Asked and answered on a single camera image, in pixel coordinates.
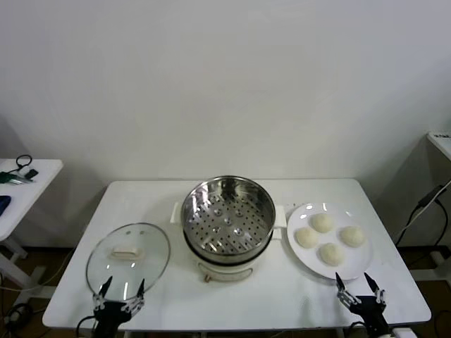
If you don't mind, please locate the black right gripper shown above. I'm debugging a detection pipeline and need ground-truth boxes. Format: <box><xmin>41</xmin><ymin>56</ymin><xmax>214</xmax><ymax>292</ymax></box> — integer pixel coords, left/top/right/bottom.
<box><xmin>335</xmin><ymin>271</ymin><xmax>390</xmax><ymax>338</ymax></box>

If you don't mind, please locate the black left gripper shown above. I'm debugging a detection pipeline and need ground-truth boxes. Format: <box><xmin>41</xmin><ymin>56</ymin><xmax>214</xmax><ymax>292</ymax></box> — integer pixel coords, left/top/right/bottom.
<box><xmin>92</xmin><ymin>275</ymin><xmax>147</xmax><ymax>338</ymax></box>

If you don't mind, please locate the glass lid with cream handle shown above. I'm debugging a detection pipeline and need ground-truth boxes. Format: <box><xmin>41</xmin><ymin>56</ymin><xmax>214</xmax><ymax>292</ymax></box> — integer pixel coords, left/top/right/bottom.
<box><xmin>85</xmin><ymin>222</ymin><xmax>172</xmax><ymax>304</ymax></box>

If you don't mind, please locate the white steamed baozi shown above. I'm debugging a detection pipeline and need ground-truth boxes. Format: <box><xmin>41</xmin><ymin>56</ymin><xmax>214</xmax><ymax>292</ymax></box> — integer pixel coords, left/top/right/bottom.
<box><xmin>310</xmin><ymin>213</ymin><xmax>334</xmax><ymax>234</ymax></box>
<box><xmin>318</xmin><ymin>242</ymin><xmax>346</xmax><ymax>267</ymax></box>
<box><xmin>294</xmin><ymin>227</ymin><xmax>320</xmax><ymax>249</ymax></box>
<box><xmin>339</xmin><ymin>225</ymin><xmax>366</xmax><ymax>248</ymax></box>

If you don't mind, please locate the stainless steel steamer basket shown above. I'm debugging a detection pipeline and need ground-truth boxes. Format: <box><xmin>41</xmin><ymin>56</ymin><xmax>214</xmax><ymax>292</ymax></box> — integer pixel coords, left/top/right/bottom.
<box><xmin>170</xmin><ymin>175</ymin><xmax>285</xmax><ymax>256</ymax></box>

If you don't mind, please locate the white round plate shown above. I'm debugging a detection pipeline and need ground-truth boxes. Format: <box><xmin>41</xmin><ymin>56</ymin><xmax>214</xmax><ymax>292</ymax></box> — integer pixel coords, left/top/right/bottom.
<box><xmin>286</xmin><ymin>202</ymin><xmax>374</xmax><ymax>282</ymax></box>

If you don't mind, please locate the cream electric cooking pot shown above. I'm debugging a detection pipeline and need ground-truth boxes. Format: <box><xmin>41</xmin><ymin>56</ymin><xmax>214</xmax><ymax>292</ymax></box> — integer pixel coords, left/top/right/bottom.
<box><xmin>183</xmin><ymin>225</ymin><xmax>283</xmax><ymax>284</ymax></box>

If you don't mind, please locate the white side table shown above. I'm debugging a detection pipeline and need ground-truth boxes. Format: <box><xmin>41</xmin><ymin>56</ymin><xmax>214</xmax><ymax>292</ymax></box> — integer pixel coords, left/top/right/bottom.
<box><xmin>0</xmin><ymin>158</ymin><xmax>64</xmax><ymax>286</ymax></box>

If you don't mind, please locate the white table with label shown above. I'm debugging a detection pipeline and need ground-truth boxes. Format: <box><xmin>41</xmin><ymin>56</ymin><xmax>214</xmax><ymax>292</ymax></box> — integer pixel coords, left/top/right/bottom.
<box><xmin>426</xmin><ymin>130</ymin><xmax>451</xmax><ymax>161</ymax></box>

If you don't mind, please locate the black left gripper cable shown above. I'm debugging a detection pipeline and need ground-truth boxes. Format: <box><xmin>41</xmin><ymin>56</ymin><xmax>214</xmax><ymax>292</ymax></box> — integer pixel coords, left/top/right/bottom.
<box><xmin>75</xmin><ymin>315</ymin><xmax>98</xmax><ymax>338</ymax></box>

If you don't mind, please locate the black floor cable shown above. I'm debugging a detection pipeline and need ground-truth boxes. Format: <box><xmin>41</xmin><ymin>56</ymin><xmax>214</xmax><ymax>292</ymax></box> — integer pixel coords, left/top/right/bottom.
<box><xmin>0</xmin><ymin>301</ymin><xmax>47</xmax><ymax>338</ymax></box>

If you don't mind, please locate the green handled tool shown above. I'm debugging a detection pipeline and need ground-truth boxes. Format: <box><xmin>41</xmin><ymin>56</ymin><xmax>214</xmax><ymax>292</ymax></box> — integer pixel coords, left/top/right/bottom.
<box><xmin>0</xmin><ymin>170</ymin><xmax>35</xmax><ymax>186</ymax></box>

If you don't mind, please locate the black cable loop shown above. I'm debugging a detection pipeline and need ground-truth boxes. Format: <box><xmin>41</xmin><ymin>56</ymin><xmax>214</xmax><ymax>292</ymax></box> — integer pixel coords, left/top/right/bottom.
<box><xmin>15</xmin><ymin>154</ymin><xmax>33</xmax><ymax>173</ymax></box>

